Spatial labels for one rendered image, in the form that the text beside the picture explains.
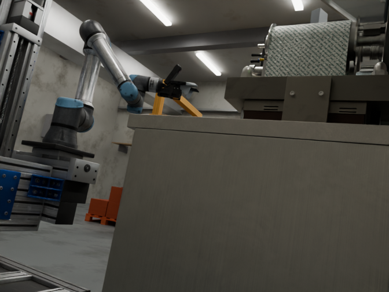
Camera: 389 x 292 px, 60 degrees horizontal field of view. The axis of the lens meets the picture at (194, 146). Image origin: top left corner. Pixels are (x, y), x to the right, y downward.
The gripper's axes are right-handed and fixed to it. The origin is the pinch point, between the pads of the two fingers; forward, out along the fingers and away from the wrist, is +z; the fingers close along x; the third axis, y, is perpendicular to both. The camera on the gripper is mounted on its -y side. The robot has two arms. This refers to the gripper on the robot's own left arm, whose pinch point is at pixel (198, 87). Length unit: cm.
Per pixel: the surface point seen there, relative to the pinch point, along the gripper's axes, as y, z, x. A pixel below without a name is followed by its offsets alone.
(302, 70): 2, 35, 63
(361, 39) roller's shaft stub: -10, 51, 63
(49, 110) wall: -11, -436, -697
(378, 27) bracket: -13, 54, 65
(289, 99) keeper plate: 16, 28, 86
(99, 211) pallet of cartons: 160, -166, -408
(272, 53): -4, 26, 58
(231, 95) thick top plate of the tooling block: 15, 15, 77
